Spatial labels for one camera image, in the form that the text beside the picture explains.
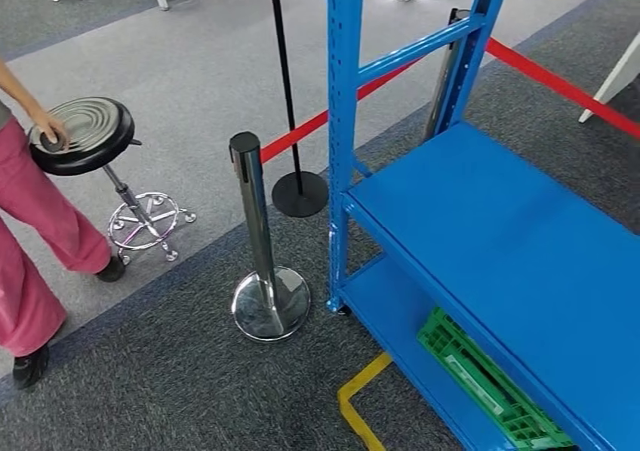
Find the blue metal shelf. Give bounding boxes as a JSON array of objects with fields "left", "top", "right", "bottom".
[{"left": 325, "top": 0, "right": 640, "bottom": 451}]

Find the stanchion with dull grey base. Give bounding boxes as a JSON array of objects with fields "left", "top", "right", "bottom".
[{"left": 262, "top": 0, "right": 330, "bottom": 219}]

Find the red barrier belt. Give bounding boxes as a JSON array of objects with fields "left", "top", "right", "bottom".
[
  {"left": 484, "top": 37, "right": 640, "bottom": 142},
  {"left": 260, "top": 57, "right": 422, "bottom": 166}
]

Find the yellow floor tape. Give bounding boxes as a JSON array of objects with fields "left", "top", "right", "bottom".
[{"left": 337, "top": 351, "right": 394, "bottom": 451}]

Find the green plastic crate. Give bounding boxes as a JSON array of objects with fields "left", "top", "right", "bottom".
[{"left": 417, "top": 305, "right": 577, "bottom": 451}]

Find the black round stool seat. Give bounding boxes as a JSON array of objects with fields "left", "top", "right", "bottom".
[{"left": 28, "top": 96, "right": 137, "bottom": 178}]

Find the person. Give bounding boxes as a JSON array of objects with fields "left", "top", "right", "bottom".
[{"left": 0, "top": 57, "right": 127, "bottom": 392}]

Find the white table leg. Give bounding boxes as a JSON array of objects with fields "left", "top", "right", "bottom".
[{"left": 578, "top": 30, "right": 640, "bottom": 125}]

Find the chrome stanchion post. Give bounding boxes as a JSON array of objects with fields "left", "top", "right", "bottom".
[
  {"left": 422, "top": 7, "right": 472, "bottom": 143},
  {"left": 228, "top": 130, "right": 312, "bottom": 344}
]

